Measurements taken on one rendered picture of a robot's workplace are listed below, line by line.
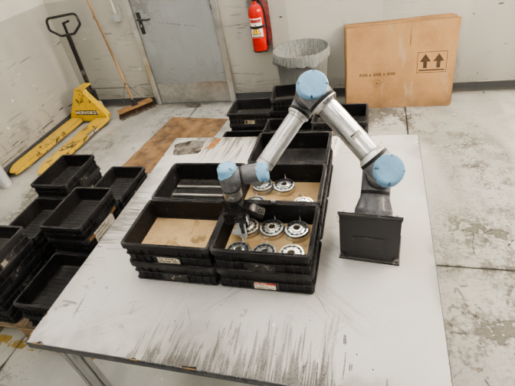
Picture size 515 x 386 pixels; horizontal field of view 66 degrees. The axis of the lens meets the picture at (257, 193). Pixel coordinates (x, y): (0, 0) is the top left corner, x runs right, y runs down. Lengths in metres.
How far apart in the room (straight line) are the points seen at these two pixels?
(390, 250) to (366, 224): 0.16
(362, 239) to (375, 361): 0.46
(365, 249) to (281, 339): 0.50
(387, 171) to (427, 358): 0.64
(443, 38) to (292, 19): 1.48
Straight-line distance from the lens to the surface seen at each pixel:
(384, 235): 1.63
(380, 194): 1.63
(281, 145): 1.62
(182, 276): 1.76
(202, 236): 1.77
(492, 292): 2.66
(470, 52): 4.63
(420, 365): 1.50
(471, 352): 2.40
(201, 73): 4.93
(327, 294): 1.63
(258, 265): 1.55
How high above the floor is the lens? 2.00
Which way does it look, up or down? 37 degrees down
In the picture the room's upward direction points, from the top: 11 degrees counter-clockwise
